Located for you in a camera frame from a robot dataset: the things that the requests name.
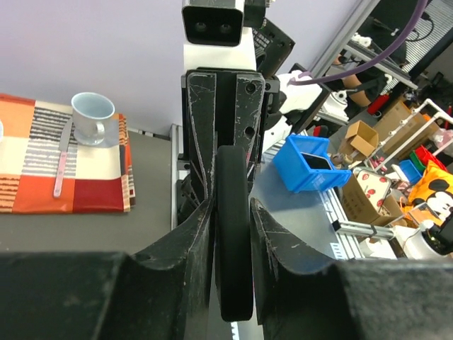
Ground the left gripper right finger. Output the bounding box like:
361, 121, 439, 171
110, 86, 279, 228
250, 199, 452, 339

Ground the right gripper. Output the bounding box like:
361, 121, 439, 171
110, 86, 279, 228
180, 69, 280, 198

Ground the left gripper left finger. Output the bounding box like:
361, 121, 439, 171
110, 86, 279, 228
1, 200, 213, 339

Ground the black phone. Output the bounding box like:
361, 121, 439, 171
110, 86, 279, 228
215, 146, 253, 322

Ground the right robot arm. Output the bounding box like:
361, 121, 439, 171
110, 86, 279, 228
179, 1, 322, 201

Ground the blue plastic bin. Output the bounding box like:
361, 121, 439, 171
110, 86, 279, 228
273, 135, 352, 193

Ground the strawberry pattern box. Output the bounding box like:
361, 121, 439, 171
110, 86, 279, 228
341, 169, 403, 227

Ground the patterned cloth mat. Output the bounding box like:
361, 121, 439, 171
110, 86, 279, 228
1, 93, 136, 214

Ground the pale blue cup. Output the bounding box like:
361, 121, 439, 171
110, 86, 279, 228
71, 92, 115, 146

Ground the open cardboard box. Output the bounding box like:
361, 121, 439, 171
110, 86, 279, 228
338, 120, 379, 162

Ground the mickey mouse yellow bag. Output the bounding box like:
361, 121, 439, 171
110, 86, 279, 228
408, 161, 452, 222

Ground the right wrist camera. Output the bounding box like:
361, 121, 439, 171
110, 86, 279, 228
181, 1, 256, 71

